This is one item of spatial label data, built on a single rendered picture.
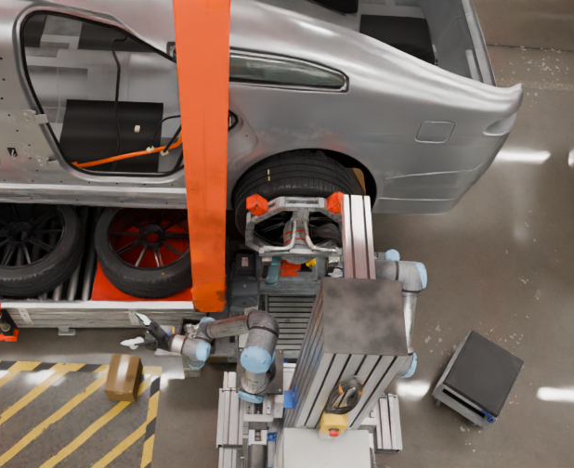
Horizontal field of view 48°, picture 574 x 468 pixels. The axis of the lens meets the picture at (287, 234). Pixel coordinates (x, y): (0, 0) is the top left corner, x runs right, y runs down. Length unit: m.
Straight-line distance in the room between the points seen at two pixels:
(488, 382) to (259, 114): 2.01
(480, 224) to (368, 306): 2.96
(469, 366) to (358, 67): 1.87
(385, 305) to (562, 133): 3.92
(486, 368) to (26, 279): 2.64
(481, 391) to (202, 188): 2.08
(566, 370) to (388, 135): 2.12
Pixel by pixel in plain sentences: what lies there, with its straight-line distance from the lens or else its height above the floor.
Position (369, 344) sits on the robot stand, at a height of 2.03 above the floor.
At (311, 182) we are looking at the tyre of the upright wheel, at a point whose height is 1.18.
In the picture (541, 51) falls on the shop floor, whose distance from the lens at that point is 6.33.
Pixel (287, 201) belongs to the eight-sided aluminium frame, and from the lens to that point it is 3.23.
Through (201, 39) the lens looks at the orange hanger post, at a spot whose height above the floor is 2.43.
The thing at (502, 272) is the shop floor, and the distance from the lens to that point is 4.68.
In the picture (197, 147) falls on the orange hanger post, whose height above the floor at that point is 1.93.
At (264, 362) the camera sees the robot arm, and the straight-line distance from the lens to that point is 2.46.
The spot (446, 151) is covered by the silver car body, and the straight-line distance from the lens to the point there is 3.33.
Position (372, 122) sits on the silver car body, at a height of 1.52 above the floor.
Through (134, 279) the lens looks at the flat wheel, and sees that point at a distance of 3.69.
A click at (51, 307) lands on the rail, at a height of 0.39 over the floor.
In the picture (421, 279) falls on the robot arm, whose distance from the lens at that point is 2.90.
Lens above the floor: 3.74
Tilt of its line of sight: 58 degrees down
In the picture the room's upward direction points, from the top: 10 degrees clockwise
